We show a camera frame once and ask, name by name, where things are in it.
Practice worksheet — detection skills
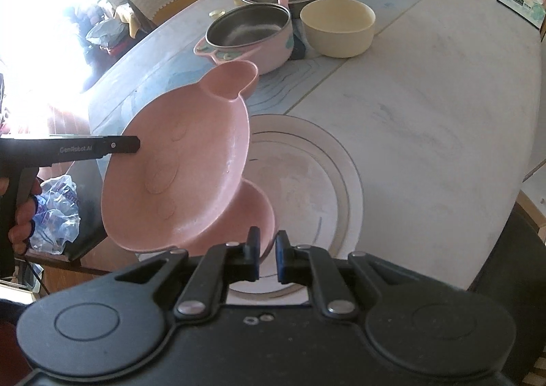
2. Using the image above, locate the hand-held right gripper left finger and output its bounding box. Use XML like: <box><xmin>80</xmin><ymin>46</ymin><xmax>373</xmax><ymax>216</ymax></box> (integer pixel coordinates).
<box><xmin>115</xmin><ymin>226</ymin><xmax>262</xmax><ymax>318</ymax></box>

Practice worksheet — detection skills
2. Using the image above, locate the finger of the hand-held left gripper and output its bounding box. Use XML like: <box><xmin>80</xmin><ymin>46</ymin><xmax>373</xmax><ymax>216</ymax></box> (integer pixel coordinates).
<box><xmin>97</xmin><ymin>136</ymin><xmax>141</xmax><ymax>159</ymax></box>

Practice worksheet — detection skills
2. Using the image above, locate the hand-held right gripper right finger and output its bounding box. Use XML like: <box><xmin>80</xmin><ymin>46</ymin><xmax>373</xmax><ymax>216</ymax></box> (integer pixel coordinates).
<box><xmin>275</xmin><ymin>231</ymin><xmax>421</xmax><ymax>318</ymax></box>

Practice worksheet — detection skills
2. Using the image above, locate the pink bear-shaped plate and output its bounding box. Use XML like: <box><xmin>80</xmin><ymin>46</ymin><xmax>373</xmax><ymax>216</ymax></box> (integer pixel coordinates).
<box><xmin>100</xmin><ymin>61</ymin><xmax>278</xmax><ymax>261</ymax></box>

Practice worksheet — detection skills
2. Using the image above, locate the small white plate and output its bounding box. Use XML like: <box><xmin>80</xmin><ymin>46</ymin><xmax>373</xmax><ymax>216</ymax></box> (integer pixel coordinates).
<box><xmin>243</xmin><ymin>130</ymin><xmax>343</xmax><ymax>280</ymax></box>

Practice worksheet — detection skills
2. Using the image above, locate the large white plate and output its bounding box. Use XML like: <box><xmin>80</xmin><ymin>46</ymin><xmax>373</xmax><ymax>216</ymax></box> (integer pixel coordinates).
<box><xmin>230</xmin><ymin>113</ymin><xmax>364</xmax><ymax>299</ymax></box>

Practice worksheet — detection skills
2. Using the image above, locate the pink pot with flamingo handle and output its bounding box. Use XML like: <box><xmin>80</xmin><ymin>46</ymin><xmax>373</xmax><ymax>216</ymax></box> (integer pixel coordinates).
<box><xmin>194</xmin><ymin>0</ymin><xmax>295</xmax><ymax>75</ymax></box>

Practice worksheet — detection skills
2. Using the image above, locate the cream bowl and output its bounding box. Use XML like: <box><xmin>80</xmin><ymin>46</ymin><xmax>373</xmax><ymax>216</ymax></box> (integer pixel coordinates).
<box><xmin>300</xmin><ymin>0</ymin><xmax>377</xmax><ymax>58</ymax></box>

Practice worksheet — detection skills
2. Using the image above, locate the person's left hand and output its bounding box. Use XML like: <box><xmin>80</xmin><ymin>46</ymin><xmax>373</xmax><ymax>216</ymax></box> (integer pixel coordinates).
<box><xmin>9</xmin><ymin>177</ymin><xmax>43</xmax><ymax>254</ymax></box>

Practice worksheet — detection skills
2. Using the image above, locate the clear plastic bag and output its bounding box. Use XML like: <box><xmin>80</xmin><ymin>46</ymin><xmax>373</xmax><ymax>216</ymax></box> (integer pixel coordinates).
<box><xmin>30</xmin><ymin>175</ymin><xmax>82</xmax><ymax>254</ymax></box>

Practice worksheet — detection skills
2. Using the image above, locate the tissue box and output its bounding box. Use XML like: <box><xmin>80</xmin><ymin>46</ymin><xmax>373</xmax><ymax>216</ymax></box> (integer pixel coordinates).
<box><xmin>496</xmin><ymin>0</ymin><xmax>546</xmax><ymax>29</ymax></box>

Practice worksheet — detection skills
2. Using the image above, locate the black cable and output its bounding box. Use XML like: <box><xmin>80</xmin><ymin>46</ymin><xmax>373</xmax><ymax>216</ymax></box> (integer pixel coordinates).
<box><xmin>17</xmin><ymin>254</ymin><xmax>48</xmax><ymax>298</ymax></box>

